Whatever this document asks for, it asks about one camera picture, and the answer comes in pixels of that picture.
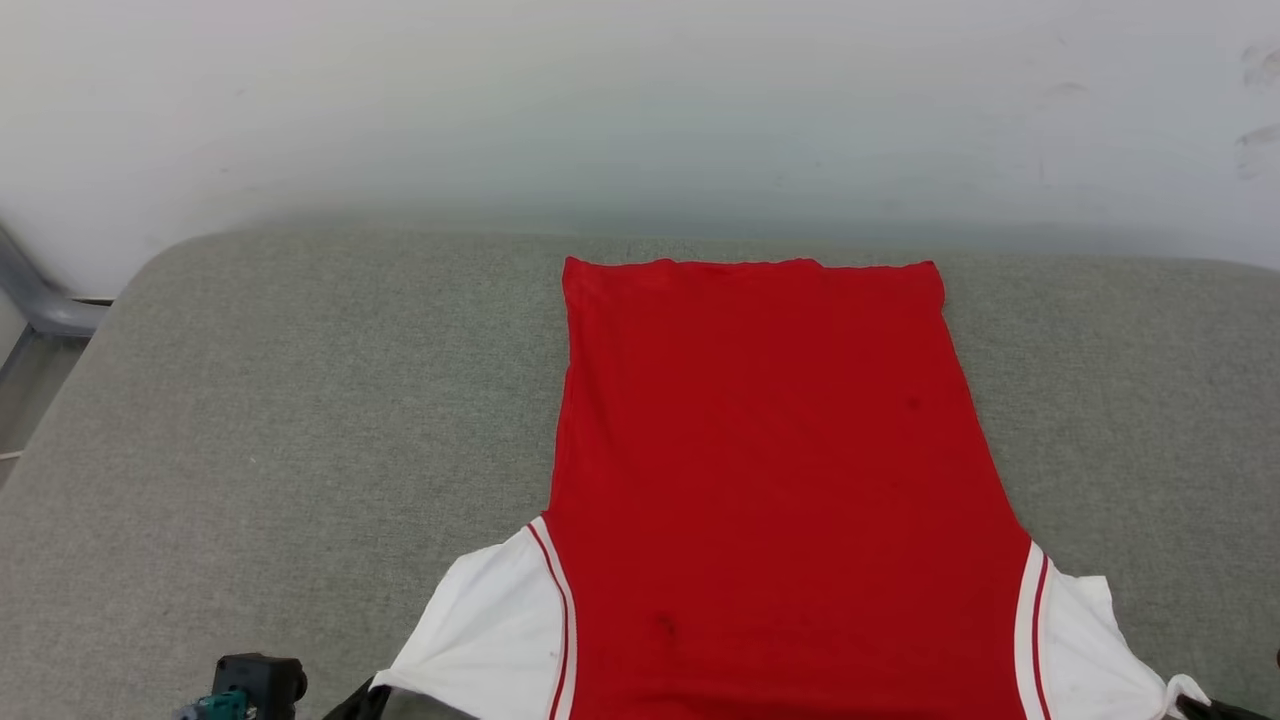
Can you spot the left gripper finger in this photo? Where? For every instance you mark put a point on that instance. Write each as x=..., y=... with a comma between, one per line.
x=365, y=705

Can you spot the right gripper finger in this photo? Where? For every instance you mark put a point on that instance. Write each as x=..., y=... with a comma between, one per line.
x=1225, y=712

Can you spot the red and white jersey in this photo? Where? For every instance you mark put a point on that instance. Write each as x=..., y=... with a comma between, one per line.
x=770, y=480

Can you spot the grey fabric sofa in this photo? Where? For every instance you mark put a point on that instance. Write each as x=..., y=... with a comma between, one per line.
x=300, y=420

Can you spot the grey metal pipe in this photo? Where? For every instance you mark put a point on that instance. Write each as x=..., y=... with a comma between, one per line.
x=50, y=315

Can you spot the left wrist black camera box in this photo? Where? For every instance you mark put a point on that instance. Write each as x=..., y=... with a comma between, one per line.
x=265, y=685

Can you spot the grey metal floor rail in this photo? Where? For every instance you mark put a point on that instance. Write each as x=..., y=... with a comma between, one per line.
x=15, y=355

